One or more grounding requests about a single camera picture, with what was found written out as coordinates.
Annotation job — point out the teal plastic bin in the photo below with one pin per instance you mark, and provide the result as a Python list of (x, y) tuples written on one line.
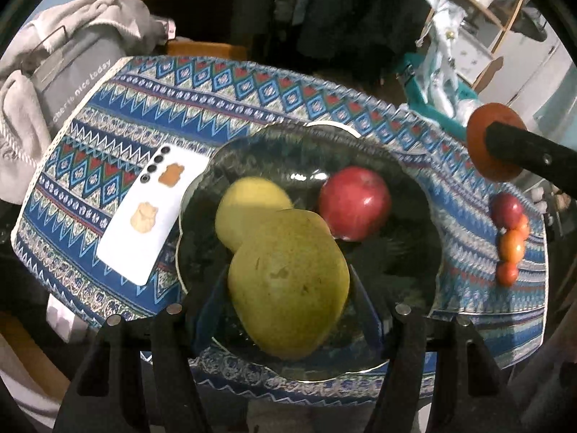
[(412, 85)]

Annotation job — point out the clear plastic bag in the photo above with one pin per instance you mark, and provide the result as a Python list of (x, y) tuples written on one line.
[(466, 110)]

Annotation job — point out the white printed bag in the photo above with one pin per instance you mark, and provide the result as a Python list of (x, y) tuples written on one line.
[(444, 54)]

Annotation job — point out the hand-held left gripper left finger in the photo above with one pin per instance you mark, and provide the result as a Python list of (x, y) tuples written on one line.
[(207, 315)]

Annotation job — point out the grey printed sweatshirt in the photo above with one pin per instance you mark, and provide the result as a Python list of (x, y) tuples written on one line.
[(76, 67)]

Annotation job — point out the green pear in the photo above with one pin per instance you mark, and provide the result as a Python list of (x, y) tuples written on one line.
[(288, 284)]

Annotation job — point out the small orange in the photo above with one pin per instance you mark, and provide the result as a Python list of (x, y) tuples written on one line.
[(507, 274), (523, 228)]

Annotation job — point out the yellow pear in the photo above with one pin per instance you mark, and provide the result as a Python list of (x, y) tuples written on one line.
[(248, 207)]

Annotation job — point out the wooden shelf rack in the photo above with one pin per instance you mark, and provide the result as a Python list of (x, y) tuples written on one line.
[(512, 16)]

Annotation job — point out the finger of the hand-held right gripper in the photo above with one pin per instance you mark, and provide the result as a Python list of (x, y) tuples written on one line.
[(541, 153)]

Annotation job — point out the black hooded coat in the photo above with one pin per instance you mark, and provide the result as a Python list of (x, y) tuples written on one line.
[(351, 18)]

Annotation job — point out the red apple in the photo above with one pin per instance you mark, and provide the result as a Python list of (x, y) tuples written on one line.
[(354, 203), (505, 209)]

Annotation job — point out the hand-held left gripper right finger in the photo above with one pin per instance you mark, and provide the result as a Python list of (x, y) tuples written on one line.
[(365, 309)]

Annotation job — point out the wooden drawer box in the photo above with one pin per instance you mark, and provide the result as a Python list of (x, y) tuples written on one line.
[(203, 49)]

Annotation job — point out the white phone with stickers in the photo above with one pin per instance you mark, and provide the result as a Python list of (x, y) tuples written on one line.
[(135, 248)]

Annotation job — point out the blue patterned tablecloth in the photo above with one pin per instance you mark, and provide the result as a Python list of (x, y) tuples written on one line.
[(112, 112)]

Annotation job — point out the dark green glass bowl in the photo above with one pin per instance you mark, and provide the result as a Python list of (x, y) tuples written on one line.
[(288, 158)]

